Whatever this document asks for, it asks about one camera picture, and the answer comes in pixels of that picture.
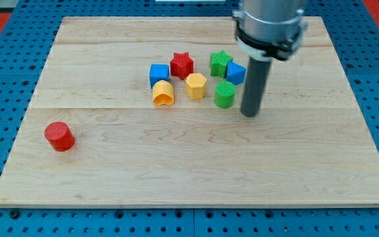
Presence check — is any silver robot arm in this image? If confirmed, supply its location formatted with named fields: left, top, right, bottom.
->
left=232, top=0, right=307, bottom=62

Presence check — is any yellow heart block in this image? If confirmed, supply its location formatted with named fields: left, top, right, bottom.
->
left=152, top=80, right=174, bottom=105

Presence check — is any yellow hexagon block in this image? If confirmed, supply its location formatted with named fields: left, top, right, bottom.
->
left=186, top=73, right=207, bottom=99

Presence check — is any light wooden board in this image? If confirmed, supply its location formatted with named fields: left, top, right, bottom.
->
left=0, top=16, right=379, bottom=209

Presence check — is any green cylinder block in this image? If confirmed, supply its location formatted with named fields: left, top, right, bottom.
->
left=214, top=81, right=236, bottom=109

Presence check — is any red star block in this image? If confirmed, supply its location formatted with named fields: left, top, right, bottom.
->
left=170, top=52, right=194, bottom=80

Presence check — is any blue cube block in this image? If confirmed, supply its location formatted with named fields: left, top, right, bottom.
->
left=149, top=64, right=170, bottom=88

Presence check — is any green star block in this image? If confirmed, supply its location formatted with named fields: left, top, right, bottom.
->
left=209, top=51, right=233, bottom=79

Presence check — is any blue triangle block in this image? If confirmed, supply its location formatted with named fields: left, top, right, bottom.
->
left=226, top=61, right=246, bottom=85

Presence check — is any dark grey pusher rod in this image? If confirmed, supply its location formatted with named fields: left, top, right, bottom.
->
left=240, top=58, right=271, bottom=117

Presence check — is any red cylinder block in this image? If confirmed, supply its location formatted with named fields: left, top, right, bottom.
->
left=44, top=121, right=75, bottom=151

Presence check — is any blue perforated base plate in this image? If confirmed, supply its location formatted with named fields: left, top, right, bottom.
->
left=0, top=1, right=379, bottom=236

